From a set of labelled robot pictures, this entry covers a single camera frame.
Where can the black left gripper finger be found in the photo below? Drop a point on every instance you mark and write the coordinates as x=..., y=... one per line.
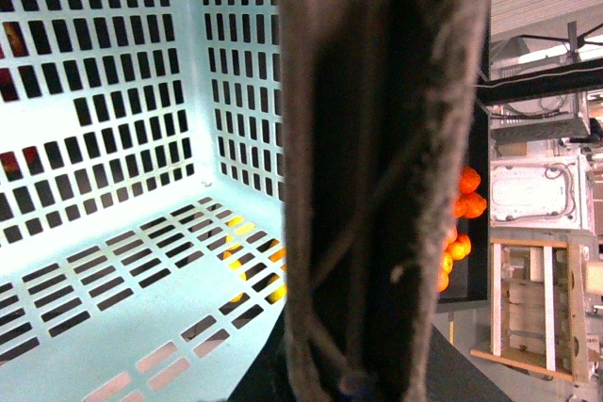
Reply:
x=378, y=97

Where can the light blue plastic basket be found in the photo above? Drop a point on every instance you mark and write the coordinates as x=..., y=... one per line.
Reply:
x=131, y=132

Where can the yellow fruit under basket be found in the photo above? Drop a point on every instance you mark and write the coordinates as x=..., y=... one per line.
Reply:
x=251, y=255

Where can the orange tangerine top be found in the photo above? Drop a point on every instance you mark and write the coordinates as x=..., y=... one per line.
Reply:
x=469, y=181

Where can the orange tangerine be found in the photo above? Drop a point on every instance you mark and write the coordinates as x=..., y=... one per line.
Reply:
x=460, y=248
x=469, y=181
x=471, y=205

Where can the orange tangerine lower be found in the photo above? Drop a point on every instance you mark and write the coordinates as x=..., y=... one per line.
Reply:
x=460, y=248

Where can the white machine back panel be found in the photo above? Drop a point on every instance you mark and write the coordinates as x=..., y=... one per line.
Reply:
x=551, y=192

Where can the black shelf frame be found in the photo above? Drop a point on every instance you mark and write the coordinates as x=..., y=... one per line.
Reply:
x=535, y=105

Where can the wooden crate frame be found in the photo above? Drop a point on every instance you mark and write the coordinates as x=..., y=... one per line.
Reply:
x=538, y=305

